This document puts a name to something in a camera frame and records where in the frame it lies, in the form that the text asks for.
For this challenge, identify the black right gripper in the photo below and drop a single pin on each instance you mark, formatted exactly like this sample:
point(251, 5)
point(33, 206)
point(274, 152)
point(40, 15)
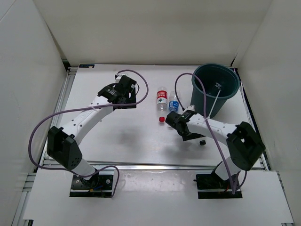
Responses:
point(192, 136)

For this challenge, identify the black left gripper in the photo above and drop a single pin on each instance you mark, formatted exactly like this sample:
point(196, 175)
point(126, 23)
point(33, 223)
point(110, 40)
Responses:
point(132, 98)

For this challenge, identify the blue label white cap bottle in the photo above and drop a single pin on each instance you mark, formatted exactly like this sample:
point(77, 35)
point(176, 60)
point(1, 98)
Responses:
point(217, 87)

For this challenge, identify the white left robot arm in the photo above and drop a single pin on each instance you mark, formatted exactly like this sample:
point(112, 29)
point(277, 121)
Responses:
point(63, 142)

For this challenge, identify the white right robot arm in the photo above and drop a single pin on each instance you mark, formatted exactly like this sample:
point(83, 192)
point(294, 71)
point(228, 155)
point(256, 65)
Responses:
point(239, 145)

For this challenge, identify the dark green plastic bin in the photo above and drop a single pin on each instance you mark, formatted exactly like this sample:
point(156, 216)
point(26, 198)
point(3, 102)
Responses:
point(205, 100)

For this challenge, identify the dark label plastic bottle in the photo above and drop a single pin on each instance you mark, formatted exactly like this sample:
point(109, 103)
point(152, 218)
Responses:
point(202, 142)

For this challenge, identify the blue label crushed bottle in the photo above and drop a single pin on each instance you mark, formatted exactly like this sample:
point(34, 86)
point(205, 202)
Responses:
point(173, 108)

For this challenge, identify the red label plastic bottle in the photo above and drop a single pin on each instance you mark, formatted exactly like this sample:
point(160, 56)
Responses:
point(161, 104)

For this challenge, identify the blue sticker label left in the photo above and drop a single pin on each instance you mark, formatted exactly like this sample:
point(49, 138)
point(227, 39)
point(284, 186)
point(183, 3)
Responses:
point(86, 66)

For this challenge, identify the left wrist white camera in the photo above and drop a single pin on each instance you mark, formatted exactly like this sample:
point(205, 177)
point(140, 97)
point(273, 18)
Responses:
point(118, 76)

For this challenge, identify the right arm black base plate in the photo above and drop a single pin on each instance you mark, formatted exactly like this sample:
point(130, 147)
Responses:
point(212, 187)

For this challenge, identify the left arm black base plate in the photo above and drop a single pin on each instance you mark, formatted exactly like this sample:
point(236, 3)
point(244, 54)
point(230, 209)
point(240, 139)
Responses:
point(103, 188)

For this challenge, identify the aluminium table frame rail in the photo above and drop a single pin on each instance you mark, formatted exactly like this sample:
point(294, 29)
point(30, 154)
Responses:
point(26, 190)

